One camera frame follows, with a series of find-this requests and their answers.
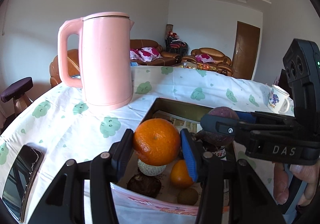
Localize purple passion fruit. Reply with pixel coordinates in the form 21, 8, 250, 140
202, 106, 239, 146

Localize small yellow longan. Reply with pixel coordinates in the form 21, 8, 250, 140
177, 188, 199, 206

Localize large orange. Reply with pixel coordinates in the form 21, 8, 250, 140
170, 160, 194, 189

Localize mandarin orange back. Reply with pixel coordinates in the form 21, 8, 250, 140
133, 118, 181, 166

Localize dark brown water chestnut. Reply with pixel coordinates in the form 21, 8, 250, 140
127, 174, 162, 198

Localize person's right hand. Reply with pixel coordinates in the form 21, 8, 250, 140
273, 162, 320, 206

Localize white mug blue print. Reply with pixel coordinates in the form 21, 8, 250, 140
267, 85, 290, 114

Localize black smartphone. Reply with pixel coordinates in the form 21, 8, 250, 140
2, 145, 44, 223

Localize black television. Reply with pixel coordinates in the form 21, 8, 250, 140
278, 69, 289, 91

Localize brown leather armchair sofa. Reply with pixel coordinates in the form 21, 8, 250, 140
181, 47, 233, 76

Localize wooden coffee table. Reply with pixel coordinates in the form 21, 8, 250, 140
174, 61, 217, 72

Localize pink floral pillow armchair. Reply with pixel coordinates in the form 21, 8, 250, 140
195, 54, 215, 63

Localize white tablecloth green clouds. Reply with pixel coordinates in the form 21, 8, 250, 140
0, 65, 296, 224

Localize brown wooden door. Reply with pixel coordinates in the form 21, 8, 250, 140
232, 21, 260, 80

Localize pink metal tin box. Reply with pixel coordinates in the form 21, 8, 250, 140
111, 98, 211, 223

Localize brown leather long sofa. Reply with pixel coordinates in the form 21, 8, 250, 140
130, 40, 181, 66

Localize stacked black chairs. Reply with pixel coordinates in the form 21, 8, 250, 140
165, 32, 188, 56

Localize pink floral pillow left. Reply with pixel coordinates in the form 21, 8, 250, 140
130, 47, 162, 62

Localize purple cushioned wooden stool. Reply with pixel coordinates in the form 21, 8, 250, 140
1, 77, 33, 117

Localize pink electric kettle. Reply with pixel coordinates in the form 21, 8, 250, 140
57, 11, 134, 110

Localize orange leather stool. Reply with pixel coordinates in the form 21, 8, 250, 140
49, 48, 81, 88

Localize black depth camera box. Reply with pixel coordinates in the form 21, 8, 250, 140
283, 39, 319, 126

